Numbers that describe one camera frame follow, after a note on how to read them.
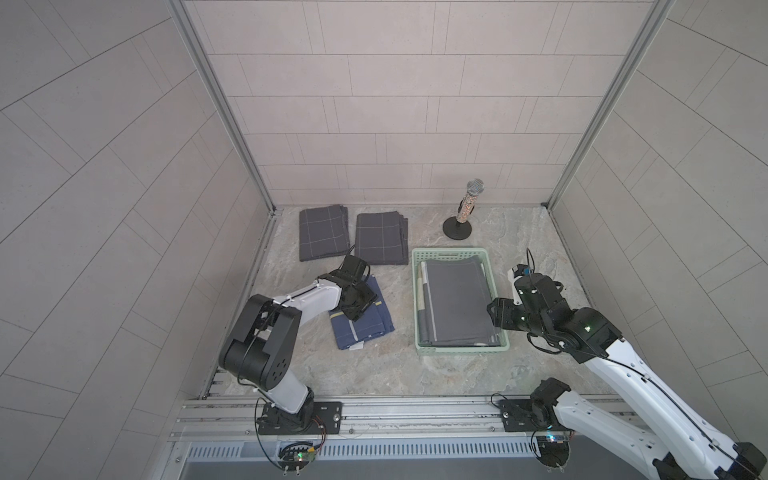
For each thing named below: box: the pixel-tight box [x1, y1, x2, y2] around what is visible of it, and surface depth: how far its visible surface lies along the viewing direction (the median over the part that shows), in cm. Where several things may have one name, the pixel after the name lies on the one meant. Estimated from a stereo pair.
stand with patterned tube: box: [442, 178, 485, 241], surface depth 99 cm
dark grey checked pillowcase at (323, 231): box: [299, 204, 350, 262], surface depth 111 cm
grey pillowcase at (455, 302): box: [418, 256, 501, 347], surface depth 90 cm
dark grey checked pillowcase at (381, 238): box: [354, 211, 409, 265], surface depth 107 cm
